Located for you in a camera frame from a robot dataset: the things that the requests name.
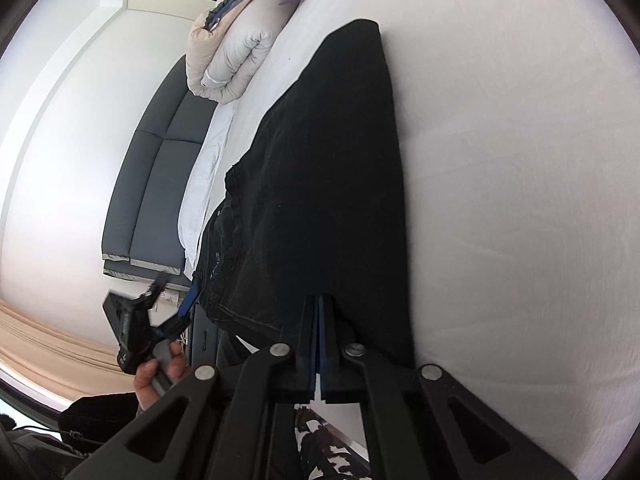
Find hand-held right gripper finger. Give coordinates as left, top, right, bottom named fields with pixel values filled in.
left=65, top=294, right=321, bottom=480
left=318, top=294, right=581, bottom=480

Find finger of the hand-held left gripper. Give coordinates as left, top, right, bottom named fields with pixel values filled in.
left=152, top=284, right=202, bottom=342
left=142, top=269, right=174, bottom=311

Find black pants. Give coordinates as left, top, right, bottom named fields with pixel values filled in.
left=192, top=19, right=416, bottom=376

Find person's black sleeved left forearm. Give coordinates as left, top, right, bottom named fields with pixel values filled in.
left=57, top=392, right=146, bottom=456

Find person's left hand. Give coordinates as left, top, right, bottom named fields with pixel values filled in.
left=134, top=342, right=189, bottom=411

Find dark nightstand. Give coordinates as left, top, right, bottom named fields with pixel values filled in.
left=187, top=302, right=251, bottom=368

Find grey padded headboard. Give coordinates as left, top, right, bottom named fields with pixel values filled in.
left=101, top=54, right=221, bottom=278

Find black white patterned trousers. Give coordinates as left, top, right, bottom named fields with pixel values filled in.
left=292, top=405, right=372, bottom=480

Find bed with white sheet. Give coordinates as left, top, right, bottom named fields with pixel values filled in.
left=177, top=0, right=640, bottom=480

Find folded beige duvet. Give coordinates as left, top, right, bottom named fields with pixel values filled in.
left=185, top=0, right=296, bottom=106

